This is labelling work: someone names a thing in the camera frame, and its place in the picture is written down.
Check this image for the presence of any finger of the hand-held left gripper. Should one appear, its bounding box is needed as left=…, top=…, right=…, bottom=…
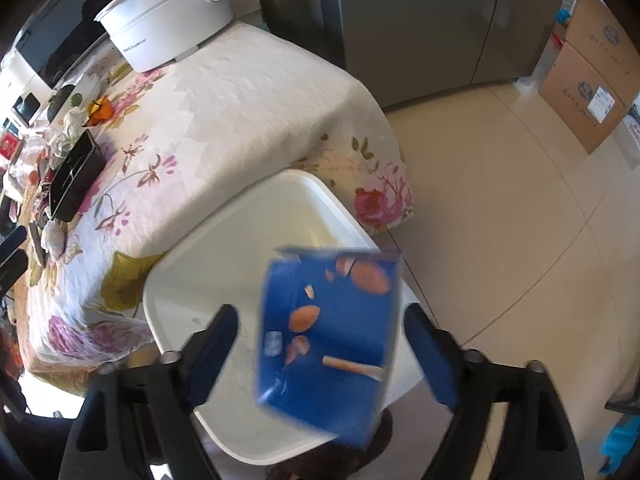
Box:
left=0, top=225, right=28, bottom=267
left=0, top=251, right=29, bottom=296

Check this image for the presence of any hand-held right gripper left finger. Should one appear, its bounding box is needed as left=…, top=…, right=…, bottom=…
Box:
left=62, top=304, right=240, bottom=480

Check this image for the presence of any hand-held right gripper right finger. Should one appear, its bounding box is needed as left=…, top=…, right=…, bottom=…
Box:
left=402, top=304, right=586, bottom=480

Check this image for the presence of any blue snack box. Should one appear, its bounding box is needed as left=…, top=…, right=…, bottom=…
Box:
left=255, top=246, right=405, bottom=453

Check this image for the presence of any white plastic bin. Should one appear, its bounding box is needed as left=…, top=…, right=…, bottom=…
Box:
left=143, top=169, right=426, bottom=466

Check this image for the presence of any black rectangular box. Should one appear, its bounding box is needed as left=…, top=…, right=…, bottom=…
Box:
left=49, top=129, right=107, bottom=223

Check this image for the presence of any red box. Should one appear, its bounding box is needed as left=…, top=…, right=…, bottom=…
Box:
left=0, top=132, right=23, bottom=161

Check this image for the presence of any crumpled white tissue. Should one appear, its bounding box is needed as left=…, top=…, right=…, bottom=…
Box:
left=61, top=109, right=85, bottom=135

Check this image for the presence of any orange wrapper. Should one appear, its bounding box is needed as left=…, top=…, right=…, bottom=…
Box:
left=85, top=97, right=115, bottom=127

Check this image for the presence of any blue plastic item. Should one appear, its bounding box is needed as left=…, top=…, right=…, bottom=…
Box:
left=602, top=422, right=640, bottom=476

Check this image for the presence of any black screen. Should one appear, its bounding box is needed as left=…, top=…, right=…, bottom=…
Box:
left=17, top=0, right=141, bottom=88

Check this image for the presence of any floral tablecloth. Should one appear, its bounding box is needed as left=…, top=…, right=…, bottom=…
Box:
left=10, top=21, right=416, bottom=398

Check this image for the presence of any white electric pot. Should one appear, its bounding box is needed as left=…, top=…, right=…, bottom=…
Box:
left=94, top=0, right=348, bottom=75

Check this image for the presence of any cardboard box with label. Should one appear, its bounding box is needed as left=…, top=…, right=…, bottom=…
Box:
left=537, top=40, right=632, bottom=156

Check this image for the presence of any grey refrigerator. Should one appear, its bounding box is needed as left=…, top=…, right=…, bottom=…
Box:
left=245, top=0, right=571, bottom=108

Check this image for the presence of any large cardboard box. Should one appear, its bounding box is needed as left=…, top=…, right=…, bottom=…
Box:
left=565, top=0, right=640, bottom=76

